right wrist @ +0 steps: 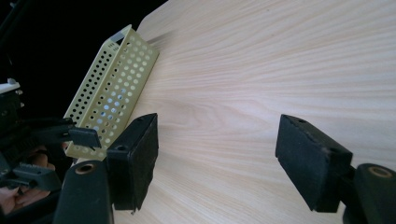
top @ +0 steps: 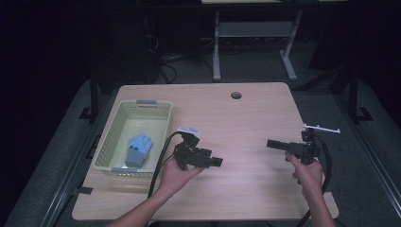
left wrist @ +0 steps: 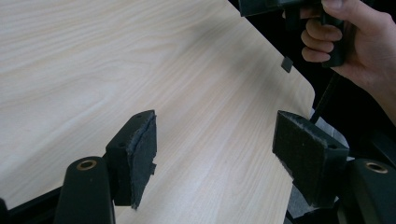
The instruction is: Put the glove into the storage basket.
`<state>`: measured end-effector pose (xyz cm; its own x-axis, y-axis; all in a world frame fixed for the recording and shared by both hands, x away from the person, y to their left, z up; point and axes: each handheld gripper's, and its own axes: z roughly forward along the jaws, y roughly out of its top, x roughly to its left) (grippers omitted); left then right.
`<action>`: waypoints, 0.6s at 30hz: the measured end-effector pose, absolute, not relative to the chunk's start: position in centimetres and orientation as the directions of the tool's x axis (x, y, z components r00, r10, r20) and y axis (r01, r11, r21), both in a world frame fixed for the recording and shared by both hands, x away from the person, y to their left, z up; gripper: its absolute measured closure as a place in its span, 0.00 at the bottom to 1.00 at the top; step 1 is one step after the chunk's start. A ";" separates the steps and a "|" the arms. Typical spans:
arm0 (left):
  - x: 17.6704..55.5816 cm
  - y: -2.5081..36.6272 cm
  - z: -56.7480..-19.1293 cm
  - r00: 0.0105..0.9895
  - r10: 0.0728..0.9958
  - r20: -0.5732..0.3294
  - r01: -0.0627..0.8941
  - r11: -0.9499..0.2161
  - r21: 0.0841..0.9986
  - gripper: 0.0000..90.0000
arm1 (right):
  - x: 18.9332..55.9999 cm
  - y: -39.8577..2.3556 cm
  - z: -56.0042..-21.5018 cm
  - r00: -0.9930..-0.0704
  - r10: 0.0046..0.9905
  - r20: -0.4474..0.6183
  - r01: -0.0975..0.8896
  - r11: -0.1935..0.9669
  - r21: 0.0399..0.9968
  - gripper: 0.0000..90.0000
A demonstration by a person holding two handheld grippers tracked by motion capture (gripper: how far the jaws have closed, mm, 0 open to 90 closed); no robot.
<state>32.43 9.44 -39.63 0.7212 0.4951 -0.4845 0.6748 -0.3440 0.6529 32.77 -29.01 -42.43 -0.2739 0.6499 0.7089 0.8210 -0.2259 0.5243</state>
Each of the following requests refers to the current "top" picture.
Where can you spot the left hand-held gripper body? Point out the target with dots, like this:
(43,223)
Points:
(189,156)

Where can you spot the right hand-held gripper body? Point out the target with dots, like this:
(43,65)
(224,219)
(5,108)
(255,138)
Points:
(308,148)

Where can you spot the blue glove grey cuff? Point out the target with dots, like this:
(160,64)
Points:
(131,157)
(142,143)

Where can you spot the cream plastic perforated basket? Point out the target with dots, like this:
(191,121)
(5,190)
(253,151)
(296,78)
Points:
(126,126)

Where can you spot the person's left hand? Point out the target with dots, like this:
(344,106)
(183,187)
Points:
(176,179)

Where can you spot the person's right hand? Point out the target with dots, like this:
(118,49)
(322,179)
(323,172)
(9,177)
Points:
(310,176)

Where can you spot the dark metal stand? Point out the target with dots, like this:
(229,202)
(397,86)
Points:
(354,94)

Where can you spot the black table edge bracket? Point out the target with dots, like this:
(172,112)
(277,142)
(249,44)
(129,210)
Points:
(82,190)

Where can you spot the white metal desk frame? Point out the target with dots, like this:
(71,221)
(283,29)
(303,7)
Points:
(252,29)

